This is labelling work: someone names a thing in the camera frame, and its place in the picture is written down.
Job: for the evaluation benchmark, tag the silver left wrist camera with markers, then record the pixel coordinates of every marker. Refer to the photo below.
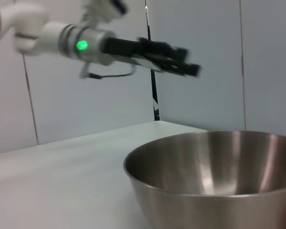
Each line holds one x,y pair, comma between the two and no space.
102,9

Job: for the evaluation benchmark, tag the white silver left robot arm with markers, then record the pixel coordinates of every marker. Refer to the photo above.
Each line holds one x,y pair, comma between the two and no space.
50,35

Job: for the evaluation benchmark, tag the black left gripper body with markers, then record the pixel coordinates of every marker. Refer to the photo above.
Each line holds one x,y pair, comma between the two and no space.
121,48

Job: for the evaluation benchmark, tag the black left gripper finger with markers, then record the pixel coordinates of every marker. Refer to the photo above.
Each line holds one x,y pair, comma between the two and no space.
190,70
166,50

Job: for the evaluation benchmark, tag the stainless steel mixing bowl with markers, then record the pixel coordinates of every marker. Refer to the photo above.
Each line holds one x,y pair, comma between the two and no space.
205,205

